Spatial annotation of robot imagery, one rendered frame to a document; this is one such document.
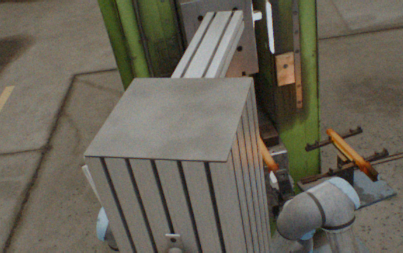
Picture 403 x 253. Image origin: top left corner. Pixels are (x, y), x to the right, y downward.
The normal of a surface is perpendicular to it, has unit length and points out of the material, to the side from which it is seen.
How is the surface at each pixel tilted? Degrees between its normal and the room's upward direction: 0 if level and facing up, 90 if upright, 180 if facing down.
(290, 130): 90
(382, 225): 0
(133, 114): 0
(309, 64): 90
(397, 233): 0
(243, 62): 90
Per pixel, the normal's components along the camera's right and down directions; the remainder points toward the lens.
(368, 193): -0.15, -0.80
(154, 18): 0.20, 0.55
